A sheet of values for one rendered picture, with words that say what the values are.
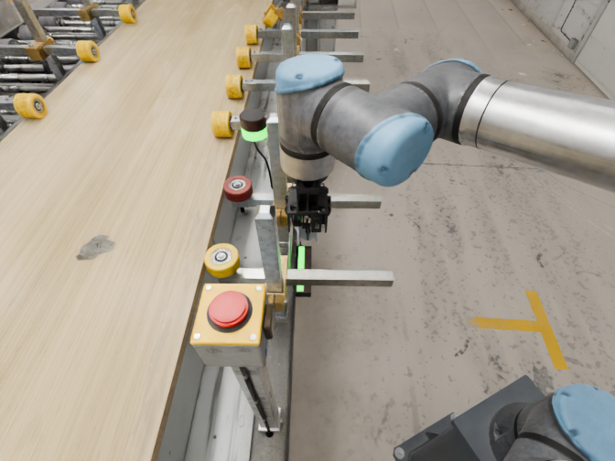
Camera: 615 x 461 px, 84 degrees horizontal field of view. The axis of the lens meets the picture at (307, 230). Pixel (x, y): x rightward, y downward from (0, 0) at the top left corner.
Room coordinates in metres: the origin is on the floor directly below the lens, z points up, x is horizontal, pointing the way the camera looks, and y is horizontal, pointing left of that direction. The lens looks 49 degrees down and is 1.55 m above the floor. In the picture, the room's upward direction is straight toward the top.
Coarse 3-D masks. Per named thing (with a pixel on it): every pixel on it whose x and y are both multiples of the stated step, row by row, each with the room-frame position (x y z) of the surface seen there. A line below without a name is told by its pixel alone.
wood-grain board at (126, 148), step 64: (192, 0) 2.37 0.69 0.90; (256, 0) 2.37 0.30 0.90; (128, 64) 1.50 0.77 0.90; (192, 64) 1.50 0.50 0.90; (256, 64) 1.53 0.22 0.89; (64, 128) 1.01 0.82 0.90; (128, 128) 1.01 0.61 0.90; (192, 128) 1.01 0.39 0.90; (0, 192) 0.69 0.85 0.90; (64, 192) 0.69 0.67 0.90; (128, 192) 0.69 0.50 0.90; (192, 192) 0.69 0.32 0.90; (0, 256) 0.47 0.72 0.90; (64, 256) 0.47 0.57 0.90; (128, 256) 0.47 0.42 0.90; (192, 256) 0.47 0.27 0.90; (0, 320) 0.31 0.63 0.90; (64, 320) 0.31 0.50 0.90; (128, 320) 0.31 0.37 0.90; (192, 320) 0.32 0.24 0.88; (0, 384) 0.19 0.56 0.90; (64, 384) 0.19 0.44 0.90; (128, 384) 0.19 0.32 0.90; (0, 448) 0.09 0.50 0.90; (64, 448) 0.09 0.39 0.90; (128, 448) 0.09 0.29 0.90
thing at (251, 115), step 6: (246, 114) 0.68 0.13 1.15; (252, 114) 0.68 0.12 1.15; (258, 114) 0.68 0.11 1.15; (264, 114) 0.68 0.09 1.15; (246, 120) 0.66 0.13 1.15; (252, 120) 0.66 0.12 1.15; (258, 120) 0.66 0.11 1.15; (252, 132) 0.65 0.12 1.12; (264, 138) 0.66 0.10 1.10; (258, 150) 0.68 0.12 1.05; (264, 156) 0.68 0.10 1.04; (270, 174) 0.67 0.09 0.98; (270, 180) 0.67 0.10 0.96
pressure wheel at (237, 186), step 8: (240, 176) 0.75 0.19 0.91; (224, 184) 0.72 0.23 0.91; (232, 184) 0.72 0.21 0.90; (240, 184) 0.72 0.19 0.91; (248, 184) 0.72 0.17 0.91; (224, 192) 0.70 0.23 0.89; (232, 192) 0.69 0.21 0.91; (240, 192) 0.69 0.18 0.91; (248, 192) 0.70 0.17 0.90; (232, 200) 0.68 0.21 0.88; (240, 200) 0.68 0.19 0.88; (240, 208) 0.72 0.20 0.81
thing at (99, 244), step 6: (102, 234) 0.53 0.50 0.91; (90, 240) 0.52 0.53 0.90; (96, 240) 0.52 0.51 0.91; (102, 240) 0.52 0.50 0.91; (84, 246) 0.49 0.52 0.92; (90, 246) 0.49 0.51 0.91; (96, 246) 0.50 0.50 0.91; (102, 246) 0.49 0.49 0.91; (108, 246) 0.50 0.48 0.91; (84, 252) 0.48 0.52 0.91; (90, 252) 0.48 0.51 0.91; (96, 252) 0.48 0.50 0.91; (102, 252) 0.48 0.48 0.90; (78, 258) 0.46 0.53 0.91; (84, 258) 0.46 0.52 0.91; (90, 258) 0.46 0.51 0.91
